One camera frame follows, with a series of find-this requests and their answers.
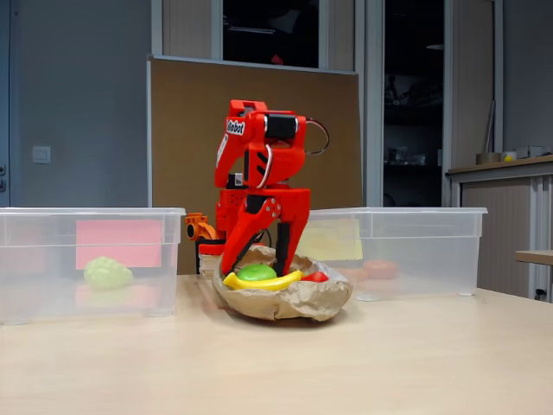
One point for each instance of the brown toy doughnut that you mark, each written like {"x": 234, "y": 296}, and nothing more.
{"x": 380, "y": 269}

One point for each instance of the white containers on cabinet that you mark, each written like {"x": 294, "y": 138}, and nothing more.
{"x": 533, "y": 151}

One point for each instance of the red toy chili pepper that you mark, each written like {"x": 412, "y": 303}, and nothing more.
{"x": 315, "y": 277}

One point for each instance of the small red object behind board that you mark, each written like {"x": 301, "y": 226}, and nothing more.
{"x": 277, "y": 59}

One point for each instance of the grey cabinet with wooden top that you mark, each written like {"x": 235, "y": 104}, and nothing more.
{"x": 497, "y": 216}

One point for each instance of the pink paper label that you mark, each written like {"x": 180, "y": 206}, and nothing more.
{"x": 116, "y": 238}

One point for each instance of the pale green toy grapes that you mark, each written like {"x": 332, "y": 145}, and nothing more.
{"x": 106, "y": 274}

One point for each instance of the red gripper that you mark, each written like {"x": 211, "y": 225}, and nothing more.
{"x": 290, "y": 205}

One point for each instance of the white cup with yellow ball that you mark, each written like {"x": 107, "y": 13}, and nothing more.
{"x": 509, "y": 157}

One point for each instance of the white leaning rod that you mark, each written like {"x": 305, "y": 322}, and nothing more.
{"x": 489, "y": 125}

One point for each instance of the white light switch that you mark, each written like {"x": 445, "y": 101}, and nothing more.
{"x": 41, "y": 155}

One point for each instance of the orange table clamp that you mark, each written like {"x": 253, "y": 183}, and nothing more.
{"x": 194, "y": 227}

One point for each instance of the wooden base block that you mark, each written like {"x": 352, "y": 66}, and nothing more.
{"x": 207, "y": 264}

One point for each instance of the yellow toy banana bunch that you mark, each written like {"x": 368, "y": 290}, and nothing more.
{"x": 263, "y": 284}

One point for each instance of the green toy apple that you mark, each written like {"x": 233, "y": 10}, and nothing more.
{"x": 257, "y": 272}

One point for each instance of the crumpled brown paper bag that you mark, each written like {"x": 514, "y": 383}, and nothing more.
{"x": 294, "y": 302}

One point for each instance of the small wooden side table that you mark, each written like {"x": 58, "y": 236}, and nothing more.
{"x": 535, "y": 257}

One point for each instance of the clear plastic bin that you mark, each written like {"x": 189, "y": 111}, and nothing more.
{"x": 432, "y": 242}
{"x": 26, "y": 233}

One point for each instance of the brown tape roll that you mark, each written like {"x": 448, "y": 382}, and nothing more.
{"x": 488, "y": 158}

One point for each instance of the red robot arm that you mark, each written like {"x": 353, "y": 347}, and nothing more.
{"x": 281, "y": 164}

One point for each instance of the yellow-green paper label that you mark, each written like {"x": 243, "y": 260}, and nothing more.
{"x": 337, "y": 238}

